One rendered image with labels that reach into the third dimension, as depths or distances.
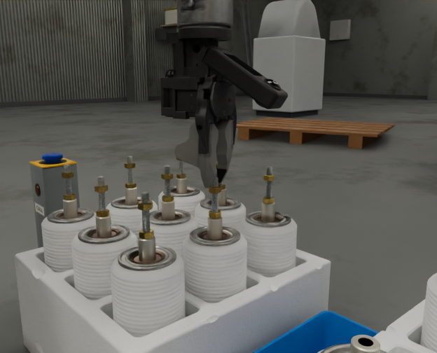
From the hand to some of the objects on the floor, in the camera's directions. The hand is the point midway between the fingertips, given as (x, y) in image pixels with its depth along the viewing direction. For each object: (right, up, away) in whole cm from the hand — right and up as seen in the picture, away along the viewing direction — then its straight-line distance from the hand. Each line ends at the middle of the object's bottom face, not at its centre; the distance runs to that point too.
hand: (218, 176), depth 62 cm
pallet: (+75, +31, +288) cm, 299 cm away
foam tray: (-8, -31, +17) cm, 36 cm away
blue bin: (+10, -36, -3) cm, 38 cm away
